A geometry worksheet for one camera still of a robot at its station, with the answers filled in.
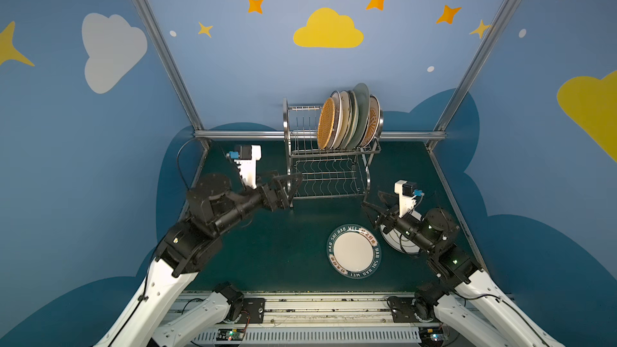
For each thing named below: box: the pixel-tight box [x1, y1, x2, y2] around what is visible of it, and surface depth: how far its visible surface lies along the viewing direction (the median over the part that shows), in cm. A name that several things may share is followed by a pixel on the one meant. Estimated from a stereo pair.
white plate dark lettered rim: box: [326, 224, 383, 280], surface depth 88 cm
